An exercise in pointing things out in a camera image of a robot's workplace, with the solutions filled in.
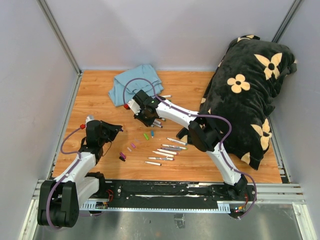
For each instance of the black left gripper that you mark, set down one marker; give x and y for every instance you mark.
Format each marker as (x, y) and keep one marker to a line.
(114, 129)

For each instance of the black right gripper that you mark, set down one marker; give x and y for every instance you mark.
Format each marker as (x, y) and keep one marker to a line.
(148, 123)

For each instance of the teal pen cap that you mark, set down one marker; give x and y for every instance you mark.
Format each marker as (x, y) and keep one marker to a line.
(152, 134)

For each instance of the blue cap marker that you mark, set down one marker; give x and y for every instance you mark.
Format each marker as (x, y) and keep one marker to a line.
(158, 125)

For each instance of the grey marker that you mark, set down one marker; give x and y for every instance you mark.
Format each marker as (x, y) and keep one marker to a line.
(170, 149)

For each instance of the pink cap marker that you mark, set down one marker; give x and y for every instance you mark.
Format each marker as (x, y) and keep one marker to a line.
(167, 151)

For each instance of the black marker without cap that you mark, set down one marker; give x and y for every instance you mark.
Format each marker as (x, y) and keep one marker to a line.
(153, 163)

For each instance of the peach cap marker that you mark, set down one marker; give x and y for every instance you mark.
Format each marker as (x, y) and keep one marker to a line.
(164, 154)

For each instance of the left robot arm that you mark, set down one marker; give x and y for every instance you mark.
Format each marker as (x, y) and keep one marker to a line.
(60, 198)

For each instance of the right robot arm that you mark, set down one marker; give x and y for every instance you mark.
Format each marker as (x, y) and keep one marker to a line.
(202, 129)

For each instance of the lilac cap marker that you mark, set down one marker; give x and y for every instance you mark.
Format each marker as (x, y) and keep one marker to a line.
(167, 96)

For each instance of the light blue folded cloth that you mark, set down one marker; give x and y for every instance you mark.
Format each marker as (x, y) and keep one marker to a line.
(128, 83)

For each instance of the black floral plush blanket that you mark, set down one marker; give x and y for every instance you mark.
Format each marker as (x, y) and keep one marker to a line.
(242, 90)

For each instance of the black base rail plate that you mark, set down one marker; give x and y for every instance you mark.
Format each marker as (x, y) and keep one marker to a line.
(168, 195)

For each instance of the aluminium frame rail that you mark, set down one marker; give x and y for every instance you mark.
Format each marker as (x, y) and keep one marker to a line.
(279, 192)

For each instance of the left corner metal post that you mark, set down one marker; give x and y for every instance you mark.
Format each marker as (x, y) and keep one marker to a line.
(59, 35)

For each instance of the corner metal post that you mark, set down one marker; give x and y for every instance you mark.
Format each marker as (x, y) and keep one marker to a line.
(293, 9)
(59, 35)

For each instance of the right corner metal post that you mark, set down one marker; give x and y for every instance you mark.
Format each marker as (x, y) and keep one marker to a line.
(293, 9)

